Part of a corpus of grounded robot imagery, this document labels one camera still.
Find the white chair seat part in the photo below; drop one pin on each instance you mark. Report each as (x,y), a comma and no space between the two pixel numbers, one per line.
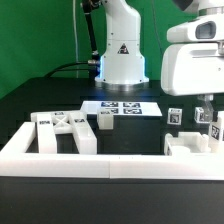
(186,143)

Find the small tagged cube left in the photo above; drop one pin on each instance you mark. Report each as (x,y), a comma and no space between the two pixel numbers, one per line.
(174,116)

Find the white U-shaped fence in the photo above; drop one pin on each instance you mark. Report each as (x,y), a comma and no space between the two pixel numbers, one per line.
(32,152)

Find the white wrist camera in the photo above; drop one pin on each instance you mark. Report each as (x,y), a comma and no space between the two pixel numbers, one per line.
(201,29)

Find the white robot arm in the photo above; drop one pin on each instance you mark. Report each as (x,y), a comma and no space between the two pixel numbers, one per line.
(122,65)

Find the white marker base sheet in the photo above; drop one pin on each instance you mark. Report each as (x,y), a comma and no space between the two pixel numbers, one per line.
(123,108)

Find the small tagged cube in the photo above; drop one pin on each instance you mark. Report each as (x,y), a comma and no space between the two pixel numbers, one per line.
(199,115)
(174,116)

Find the white chair back frame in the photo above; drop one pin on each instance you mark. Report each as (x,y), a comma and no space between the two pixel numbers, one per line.
(70,122)

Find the small tagged cube right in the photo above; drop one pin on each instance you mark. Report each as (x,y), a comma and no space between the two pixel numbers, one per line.
(199,115)

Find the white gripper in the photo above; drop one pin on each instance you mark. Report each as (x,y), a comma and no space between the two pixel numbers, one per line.
(194,69)

